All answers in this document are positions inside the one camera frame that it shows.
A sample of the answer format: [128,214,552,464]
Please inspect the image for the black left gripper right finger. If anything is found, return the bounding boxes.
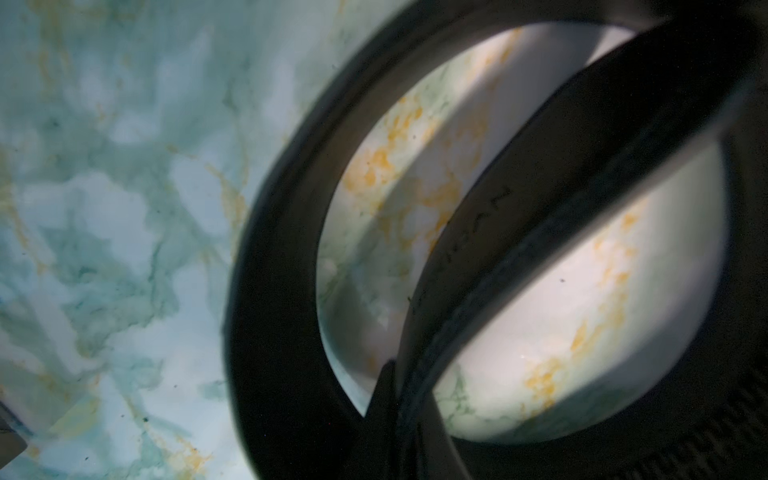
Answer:
[415,396,471,480]

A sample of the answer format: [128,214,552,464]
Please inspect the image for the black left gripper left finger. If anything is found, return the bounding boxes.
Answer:
[341,360,397,480]

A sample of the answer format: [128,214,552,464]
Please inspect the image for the black leather belt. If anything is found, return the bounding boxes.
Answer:
[225,1,767,479]

